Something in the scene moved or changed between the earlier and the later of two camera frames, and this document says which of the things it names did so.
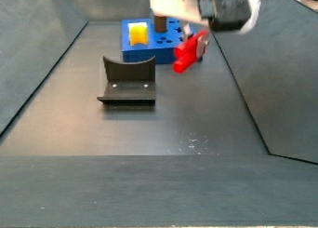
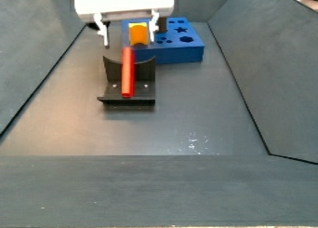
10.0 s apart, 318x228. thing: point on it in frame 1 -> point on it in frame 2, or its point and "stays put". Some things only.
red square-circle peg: (187, 52) -> (128, 85)
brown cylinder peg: (161, 23) stays put
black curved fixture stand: (130, 85) stays put
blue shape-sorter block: (161, 45) stays put
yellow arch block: (138, 33) stays put
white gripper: (229, 10) -> (124, 1)
